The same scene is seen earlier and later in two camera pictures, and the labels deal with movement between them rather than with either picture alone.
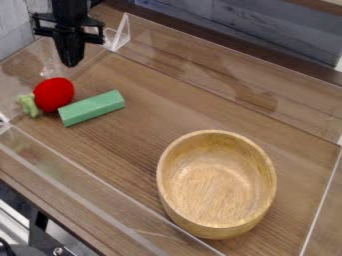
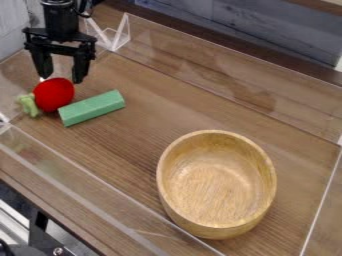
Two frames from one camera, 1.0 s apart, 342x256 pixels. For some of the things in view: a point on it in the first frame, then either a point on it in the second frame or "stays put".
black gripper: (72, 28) -> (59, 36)
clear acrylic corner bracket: (117, 37) stays put
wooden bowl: (217, 183) stays put
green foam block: (91, 107) stays put
